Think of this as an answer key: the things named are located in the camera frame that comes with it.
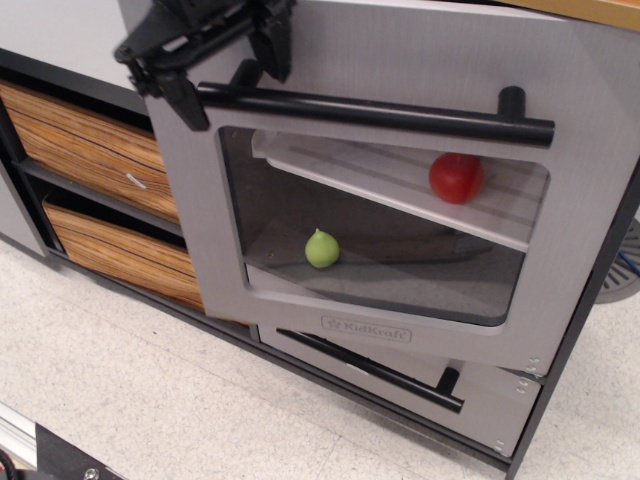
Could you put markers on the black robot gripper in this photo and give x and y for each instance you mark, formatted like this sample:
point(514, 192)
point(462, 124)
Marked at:
point(174, 36)

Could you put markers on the grey toy oven door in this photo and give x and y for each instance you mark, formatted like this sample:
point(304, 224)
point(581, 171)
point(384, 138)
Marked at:
point(400, 281)

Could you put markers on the black oven door handle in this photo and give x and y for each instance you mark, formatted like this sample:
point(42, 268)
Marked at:
point(509, 124)

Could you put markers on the white oven rack shelf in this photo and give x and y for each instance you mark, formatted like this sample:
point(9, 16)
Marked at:
point(504, 212)

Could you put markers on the upper wood-pattern storage bin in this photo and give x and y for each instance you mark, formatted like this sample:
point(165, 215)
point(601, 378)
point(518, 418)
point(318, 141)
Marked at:
point(93, 150)

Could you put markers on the wood-pattern storage bin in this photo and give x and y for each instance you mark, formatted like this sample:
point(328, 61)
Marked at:
point(93, 150)
point(124, 248)

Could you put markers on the green toy pear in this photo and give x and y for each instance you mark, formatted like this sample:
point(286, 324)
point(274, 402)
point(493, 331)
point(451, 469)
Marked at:
point(321, 250)

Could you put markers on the lower wood-pattern storage bin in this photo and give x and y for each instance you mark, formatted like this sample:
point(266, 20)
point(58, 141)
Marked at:
point(124, 248)

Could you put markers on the red toy tomato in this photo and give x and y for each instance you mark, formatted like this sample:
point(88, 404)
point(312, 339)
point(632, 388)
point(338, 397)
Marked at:
point(457, 178)

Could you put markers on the wooden countertop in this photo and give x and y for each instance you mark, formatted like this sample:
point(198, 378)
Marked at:
point(621, 14)

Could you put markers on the grey lower drawer front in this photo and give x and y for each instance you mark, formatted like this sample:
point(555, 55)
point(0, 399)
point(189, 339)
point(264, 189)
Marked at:
point(486, 404)

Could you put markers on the grey round chair base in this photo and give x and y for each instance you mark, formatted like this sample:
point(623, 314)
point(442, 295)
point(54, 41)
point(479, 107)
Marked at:
point(622, 279)

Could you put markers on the black toy kitchen cabinet frame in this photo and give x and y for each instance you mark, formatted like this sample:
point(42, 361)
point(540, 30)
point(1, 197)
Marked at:
point(156, 394)

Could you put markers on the aluminium rail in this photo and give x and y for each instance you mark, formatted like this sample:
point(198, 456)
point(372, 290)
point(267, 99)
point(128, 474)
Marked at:
point(18, 437)

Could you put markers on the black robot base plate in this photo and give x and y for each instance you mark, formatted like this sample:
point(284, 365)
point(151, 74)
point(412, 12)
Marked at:
point(58, 459)

